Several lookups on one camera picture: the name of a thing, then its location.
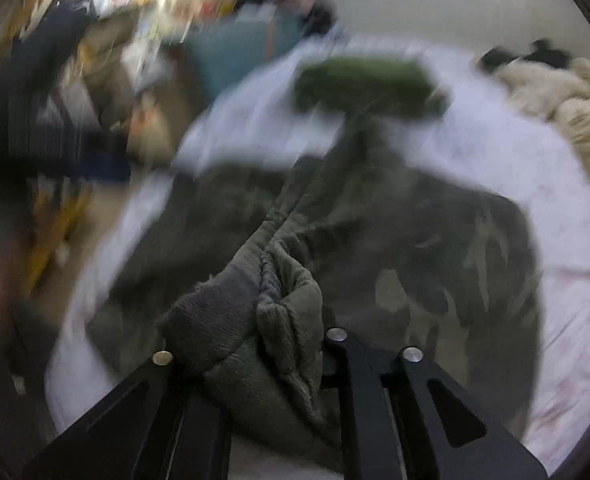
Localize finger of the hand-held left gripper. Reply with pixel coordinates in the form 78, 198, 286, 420
82, 150, 132, 183

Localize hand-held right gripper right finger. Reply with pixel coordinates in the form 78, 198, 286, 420
320, 327, 548, 480

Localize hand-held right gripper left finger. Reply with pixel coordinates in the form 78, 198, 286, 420
22, 351, 232, 480

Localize camouflage pants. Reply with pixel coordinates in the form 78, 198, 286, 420
85, 125, 546, 471

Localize folded green pants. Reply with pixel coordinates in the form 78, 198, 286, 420
292, 56, 450, 121

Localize pile of dark clothes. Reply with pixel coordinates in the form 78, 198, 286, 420
235, 0, 338, 36

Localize cream printed quilt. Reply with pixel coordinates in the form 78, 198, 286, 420
495, 57, 590, 201

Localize black clothing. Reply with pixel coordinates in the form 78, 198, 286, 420
477, 39, 573, 73

